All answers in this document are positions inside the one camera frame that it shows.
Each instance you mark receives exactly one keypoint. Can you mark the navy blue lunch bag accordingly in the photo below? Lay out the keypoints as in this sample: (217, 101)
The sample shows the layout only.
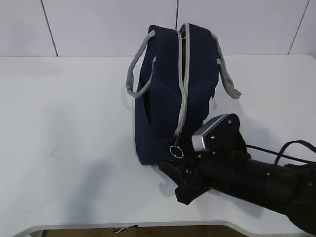
(173, 78)

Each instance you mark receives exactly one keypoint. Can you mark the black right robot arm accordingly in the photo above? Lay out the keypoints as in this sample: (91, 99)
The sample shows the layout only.
(291, 191)

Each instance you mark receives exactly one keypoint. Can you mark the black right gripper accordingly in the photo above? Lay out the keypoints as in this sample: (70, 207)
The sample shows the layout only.
(219, 161)

